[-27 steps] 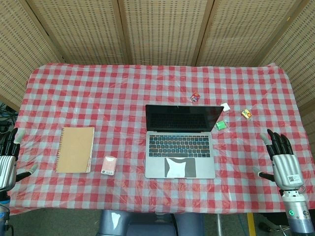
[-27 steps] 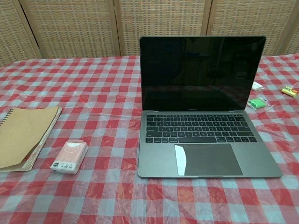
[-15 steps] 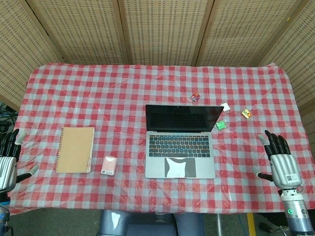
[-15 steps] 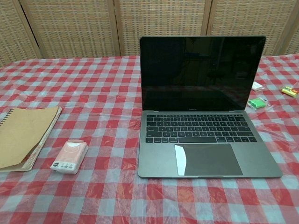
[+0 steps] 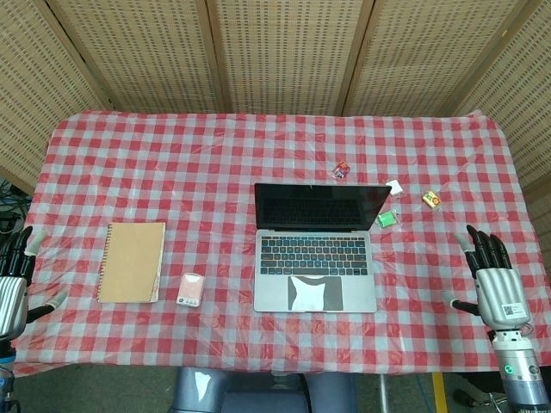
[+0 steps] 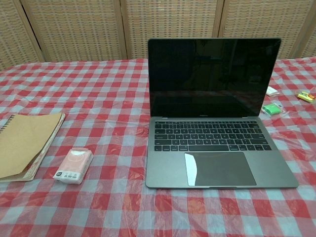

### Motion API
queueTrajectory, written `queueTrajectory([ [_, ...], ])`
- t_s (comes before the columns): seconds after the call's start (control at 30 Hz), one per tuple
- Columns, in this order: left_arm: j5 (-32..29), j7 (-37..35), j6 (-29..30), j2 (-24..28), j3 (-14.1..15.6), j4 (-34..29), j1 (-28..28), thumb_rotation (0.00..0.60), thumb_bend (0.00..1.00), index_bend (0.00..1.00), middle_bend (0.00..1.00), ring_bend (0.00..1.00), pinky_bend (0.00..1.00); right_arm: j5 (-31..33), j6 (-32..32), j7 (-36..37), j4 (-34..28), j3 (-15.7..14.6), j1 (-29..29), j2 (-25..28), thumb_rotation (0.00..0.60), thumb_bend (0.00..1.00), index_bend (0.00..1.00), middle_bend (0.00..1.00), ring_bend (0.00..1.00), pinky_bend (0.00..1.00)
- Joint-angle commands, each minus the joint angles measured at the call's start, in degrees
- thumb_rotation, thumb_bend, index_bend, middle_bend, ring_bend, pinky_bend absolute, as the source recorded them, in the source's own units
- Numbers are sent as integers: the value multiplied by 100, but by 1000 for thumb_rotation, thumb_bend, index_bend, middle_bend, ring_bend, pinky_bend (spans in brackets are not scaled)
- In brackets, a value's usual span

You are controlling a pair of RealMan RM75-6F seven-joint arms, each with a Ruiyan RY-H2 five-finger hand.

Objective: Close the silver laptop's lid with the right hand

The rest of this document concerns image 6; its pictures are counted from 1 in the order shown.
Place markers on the yellow candy packet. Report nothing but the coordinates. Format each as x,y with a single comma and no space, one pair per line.
306,96

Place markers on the grey laptop computer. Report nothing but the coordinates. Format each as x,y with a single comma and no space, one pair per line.
170,172

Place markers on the green candy packet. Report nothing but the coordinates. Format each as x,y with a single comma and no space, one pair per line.
271,109

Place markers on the small white packet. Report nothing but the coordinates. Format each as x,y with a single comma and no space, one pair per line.
272,90

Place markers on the pink tissue pack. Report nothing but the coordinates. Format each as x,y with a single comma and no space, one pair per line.
74,164

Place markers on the red white checkered tablecloth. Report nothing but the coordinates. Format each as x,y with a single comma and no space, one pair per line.
98,98

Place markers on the brown spiral notebook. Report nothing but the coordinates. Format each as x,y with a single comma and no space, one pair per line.
22,143

